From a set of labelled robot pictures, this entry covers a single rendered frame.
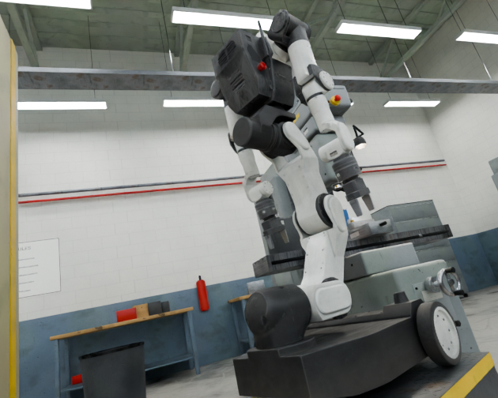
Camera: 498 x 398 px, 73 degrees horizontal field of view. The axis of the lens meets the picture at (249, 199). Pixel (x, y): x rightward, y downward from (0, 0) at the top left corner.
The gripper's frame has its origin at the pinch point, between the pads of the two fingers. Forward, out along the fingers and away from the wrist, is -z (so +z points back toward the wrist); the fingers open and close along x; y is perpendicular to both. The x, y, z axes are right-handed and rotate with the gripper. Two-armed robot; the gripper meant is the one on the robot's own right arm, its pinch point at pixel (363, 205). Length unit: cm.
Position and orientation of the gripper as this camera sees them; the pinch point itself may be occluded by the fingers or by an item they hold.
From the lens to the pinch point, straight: 128.4
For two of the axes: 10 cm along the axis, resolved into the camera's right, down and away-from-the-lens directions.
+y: -6.5, 3.6, 6.7
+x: 6.6, -1.6, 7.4
